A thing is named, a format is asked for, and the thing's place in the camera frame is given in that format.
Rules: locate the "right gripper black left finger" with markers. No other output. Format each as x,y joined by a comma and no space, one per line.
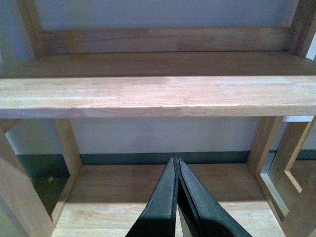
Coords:
158,219

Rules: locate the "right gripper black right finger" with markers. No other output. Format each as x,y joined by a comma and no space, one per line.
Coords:
202,213

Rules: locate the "light wooden shelf unit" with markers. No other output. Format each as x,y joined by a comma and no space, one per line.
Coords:
162,73

